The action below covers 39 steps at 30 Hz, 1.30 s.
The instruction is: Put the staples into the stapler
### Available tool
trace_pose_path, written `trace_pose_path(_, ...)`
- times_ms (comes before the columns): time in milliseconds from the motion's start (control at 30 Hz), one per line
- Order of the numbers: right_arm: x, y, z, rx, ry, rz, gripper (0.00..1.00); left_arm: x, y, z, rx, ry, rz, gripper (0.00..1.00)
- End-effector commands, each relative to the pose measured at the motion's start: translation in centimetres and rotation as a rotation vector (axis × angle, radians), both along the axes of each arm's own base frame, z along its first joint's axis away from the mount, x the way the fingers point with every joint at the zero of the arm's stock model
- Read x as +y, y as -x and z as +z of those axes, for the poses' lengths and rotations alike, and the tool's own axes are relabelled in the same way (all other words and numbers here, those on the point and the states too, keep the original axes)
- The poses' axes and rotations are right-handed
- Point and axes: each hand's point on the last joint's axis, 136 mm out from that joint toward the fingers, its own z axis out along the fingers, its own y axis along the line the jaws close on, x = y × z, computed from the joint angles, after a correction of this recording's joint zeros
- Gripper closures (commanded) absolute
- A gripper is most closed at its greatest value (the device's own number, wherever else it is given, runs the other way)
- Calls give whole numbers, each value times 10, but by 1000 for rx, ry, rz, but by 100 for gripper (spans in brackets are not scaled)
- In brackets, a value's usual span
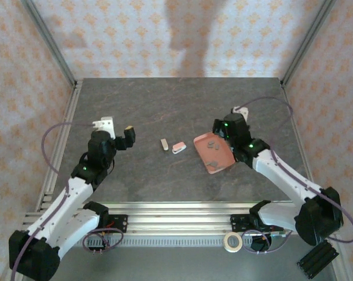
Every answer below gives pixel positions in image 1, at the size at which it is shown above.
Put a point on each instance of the aluminium side rail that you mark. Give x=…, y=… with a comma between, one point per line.
x=71, y=108
x=288, y=96

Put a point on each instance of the aluminium frame post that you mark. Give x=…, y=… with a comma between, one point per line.
x=308, y=41
x=47, y=41

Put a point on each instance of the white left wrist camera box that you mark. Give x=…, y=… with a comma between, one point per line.
x=106, y=124

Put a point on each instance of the aluminium frame rail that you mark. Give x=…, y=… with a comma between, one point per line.
x=179, y=219

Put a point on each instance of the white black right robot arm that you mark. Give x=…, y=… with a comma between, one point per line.
x=281, y=178

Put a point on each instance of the black extrusion piece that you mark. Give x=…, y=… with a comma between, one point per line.
x=318, y=259

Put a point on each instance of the small green circuit board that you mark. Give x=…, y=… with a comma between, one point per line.
x=277, y=234

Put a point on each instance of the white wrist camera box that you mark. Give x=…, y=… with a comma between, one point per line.
x=106, y=124
x=241, y=112

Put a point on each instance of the white tape roll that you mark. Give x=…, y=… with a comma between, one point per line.
x=226, y=246

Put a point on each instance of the pink plastic tray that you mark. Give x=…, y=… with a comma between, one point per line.
x=205, y=155

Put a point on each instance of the black connector block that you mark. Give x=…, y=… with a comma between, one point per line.
x=95, y=248
x=261, y=244

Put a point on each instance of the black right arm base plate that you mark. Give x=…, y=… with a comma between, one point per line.
x=237, y=222

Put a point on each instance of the small pink white stapler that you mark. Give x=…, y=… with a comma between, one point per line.
x=178, y=147

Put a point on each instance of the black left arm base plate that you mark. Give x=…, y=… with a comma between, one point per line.
x=119, y=224

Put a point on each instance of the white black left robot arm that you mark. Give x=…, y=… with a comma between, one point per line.
x=62, y=205

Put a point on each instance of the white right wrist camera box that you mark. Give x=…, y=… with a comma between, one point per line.
x=241, y=112

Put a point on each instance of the small grey metal bar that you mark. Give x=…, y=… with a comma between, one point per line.
x=164, y=144

